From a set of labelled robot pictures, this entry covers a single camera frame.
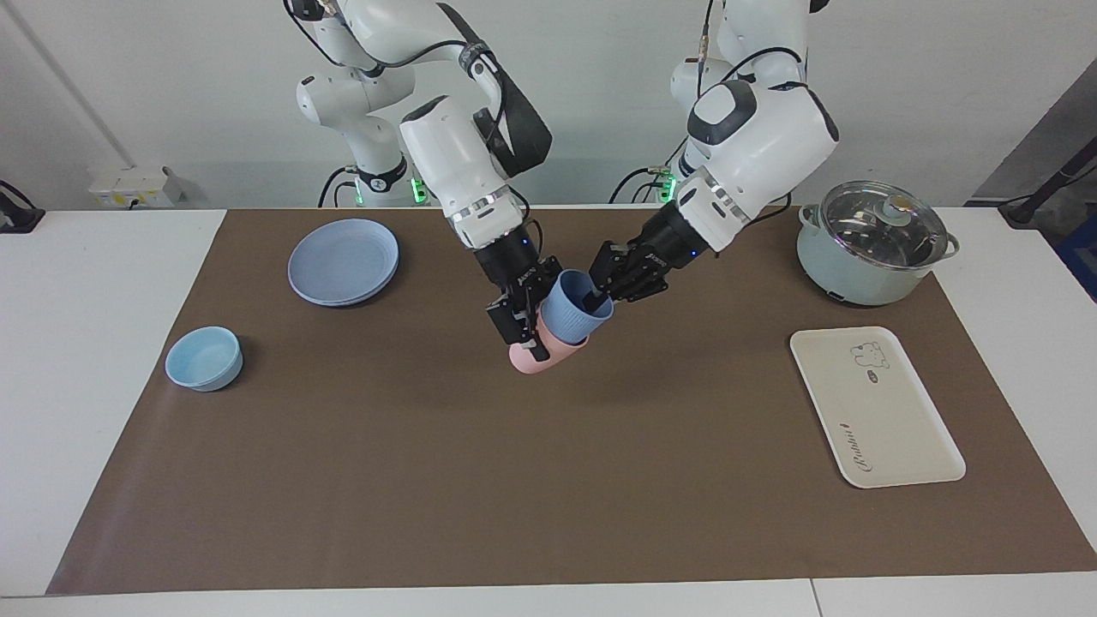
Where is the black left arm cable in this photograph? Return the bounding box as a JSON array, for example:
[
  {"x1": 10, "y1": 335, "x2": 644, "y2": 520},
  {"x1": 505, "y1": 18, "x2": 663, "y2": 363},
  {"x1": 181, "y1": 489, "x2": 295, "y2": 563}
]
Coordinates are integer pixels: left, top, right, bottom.
[{"x1": 696, "y1": 0, "x2": 808, "y2": 97}]

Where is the black base cable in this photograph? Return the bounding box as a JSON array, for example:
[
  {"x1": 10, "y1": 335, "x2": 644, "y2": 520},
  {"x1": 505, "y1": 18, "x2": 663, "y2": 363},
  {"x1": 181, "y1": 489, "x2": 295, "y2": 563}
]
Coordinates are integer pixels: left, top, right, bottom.
[
  {"x1": 608, "y1": 137, "x2": 691, "y2": 205},
  {"x1": 318, "y1": 165, "x2": 357, "y2": 208}
]

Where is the white wall socket box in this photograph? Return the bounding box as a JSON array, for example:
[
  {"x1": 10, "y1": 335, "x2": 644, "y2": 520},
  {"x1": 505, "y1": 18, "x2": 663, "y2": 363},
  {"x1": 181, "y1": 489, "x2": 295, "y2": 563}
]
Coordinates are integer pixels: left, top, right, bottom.
[{"x1": 88, "y1": 165, "x2": 185, "y2": 209}]

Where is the brown table mat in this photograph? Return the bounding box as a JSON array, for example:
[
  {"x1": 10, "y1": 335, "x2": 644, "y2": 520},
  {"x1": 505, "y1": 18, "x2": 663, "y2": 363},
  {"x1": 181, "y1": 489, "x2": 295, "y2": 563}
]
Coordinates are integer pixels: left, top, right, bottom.
[{"x1": 47, "y1": 206, "x2": 1097, "y2": 596}]

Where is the black right base cable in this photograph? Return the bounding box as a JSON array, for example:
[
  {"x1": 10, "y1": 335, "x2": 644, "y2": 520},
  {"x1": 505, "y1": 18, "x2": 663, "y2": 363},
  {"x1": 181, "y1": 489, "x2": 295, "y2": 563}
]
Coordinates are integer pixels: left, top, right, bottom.
[{"x1": 318, "y1": 165, "x2": 357, "y2": 208}]

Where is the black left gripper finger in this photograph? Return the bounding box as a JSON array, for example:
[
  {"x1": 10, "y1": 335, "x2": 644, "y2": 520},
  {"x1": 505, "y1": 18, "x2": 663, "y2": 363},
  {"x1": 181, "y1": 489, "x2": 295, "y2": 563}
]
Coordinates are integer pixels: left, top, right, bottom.
[
  {"x1": 590, "y1": 243, "x2": 648, "y2": 288},
  {"x1": 583, "y1": 276, "x2": 671, "y2": 314}
]

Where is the blue plate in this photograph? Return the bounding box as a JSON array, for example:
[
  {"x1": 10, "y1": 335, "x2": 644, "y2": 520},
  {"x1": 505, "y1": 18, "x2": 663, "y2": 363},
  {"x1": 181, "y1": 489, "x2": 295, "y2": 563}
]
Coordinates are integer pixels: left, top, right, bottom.
[{"x1": 288, "y1": 219, "x2": 400, "y2": 308}]

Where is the pink cup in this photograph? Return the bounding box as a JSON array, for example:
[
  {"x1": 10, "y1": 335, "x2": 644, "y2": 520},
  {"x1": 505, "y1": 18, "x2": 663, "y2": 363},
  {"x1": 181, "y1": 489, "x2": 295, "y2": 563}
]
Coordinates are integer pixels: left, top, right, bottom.
[{"x1": 509, "y1": 313, "x2": 590, "y2": 375}]

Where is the cream rabbit print tray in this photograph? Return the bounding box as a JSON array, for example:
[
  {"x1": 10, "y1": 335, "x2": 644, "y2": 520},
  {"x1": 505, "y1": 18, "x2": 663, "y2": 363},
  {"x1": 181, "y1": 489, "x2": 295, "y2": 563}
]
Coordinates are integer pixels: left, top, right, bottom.
[{"x1": 789, "y1": 326, "x2": 967, "y2": 489}]

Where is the black left base cable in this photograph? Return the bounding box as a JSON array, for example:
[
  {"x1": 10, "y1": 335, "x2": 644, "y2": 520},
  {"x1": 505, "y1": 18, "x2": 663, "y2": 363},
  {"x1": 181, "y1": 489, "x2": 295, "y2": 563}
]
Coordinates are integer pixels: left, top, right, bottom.
[{"x1": 608, "y1": 137, "x2": 691, "y2": 205}]

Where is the black slanted stand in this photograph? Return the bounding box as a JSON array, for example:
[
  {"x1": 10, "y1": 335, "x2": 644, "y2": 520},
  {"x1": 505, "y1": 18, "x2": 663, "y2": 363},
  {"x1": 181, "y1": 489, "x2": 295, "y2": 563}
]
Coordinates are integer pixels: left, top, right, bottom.
[{"x1": 998, "y1": 137, "x2": 1097, "y2": 228}]

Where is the blue ribbed cup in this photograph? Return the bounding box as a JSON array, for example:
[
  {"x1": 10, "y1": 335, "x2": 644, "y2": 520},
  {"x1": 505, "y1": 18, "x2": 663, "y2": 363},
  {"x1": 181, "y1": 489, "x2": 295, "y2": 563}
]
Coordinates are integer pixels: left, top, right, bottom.
[{"x1": 546, "y1": 269, "x2": 615, "y2": 346}]

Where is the light blue bowl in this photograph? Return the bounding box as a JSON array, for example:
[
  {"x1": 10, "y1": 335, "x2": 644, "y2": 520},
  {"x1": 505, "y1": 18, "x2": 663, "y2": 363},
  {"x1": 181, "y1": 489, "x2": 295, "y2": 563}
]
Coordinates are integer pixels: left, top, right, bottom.
[{"x1": 165, "y1": 326, "x2": 243, "y2": 392}]

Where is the blue crate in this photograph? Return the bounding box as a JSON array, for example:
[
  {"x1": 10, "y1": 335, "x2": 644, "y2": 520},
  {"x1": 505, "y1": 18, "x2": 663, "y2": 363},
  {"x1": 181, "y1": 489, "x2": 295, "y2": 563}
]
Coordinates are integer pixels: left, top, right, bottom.
[{"x1": 1056, "y1": 214, "x2": 1097, "y2": 303}]

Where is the pale green cooking pot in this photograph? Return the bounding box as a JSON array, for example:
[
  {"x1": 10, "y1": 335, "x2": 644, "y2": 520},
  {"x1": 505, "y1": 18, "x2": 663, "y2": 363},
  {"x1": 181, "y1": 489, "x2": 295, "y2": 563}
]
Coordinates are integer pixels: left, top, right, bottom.
[{"x1": 797, "y1": 180, "x2": 961, "y2": 307}]

